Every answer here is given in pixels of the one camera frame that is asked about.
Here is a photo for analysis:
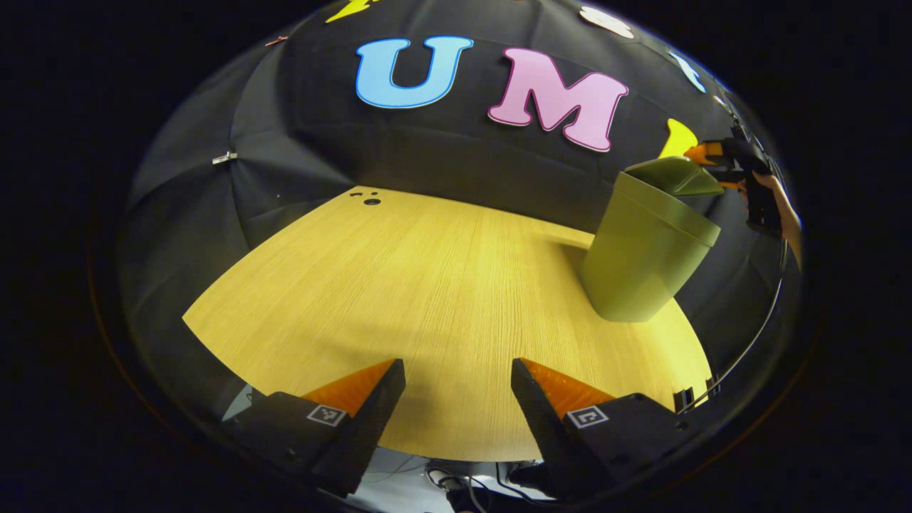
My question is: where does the green desktop garbage bin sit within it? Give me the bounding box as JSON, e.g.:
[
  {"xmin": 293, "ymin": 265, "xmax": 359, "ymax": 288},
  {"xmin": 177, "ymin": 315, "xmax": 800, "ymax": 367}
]
[{"xmin": 577, "ymin": 156, "xmax": 725, "ymax": 323}]

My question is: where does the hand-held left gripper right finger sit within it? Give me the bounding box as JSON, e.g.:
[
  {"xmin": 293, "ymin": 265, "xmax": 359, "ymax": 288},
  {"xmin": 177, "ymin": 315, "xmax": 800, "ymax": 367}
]
[{"xmin": 510, "ymin": 358, "xmax": 693, "ymax": 503}]

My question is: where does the black backdrop cloth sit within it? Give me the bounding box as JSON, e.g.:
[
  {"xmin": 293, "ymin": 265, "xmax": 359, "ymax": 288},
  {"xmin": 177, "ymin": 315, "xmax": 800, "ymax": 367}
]
[{"xmin": 118, "ymin": 0, "xmax": 799, "ymax": 428}]

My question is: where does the black floor cable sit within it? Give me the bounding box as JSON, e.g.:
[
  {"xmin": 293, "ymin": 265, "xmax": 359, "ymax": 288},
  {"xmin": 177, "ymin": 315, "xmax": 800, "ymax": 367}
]
[{"xmin": 426, "ymin": 462, "xmax": 542, "ymax": 513}]

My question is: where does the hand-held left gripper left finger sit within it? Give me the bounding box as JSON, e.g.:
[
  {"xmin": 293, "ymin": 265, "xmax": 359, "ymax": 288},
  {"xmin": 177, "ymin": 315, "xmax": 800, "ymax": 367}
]
[{"xmin": 224, "ymin": 358, "xmax": 407, "ymax": 498}]

